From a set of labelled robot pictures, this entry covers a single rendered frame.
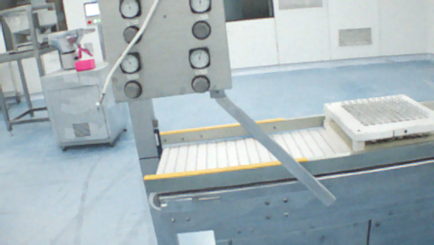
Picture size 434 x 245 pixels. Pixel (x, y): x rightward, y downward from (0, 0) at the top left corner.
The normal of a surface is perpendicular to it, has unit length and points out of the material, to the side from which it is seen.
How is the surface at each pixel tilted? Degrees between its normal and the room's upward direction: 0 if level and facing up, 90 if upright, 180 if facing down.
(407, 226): 90
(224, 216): 90
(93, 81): 90
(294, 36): 90
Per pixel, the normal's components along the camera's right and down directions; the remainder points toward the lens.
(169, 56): 0.02, 0.31
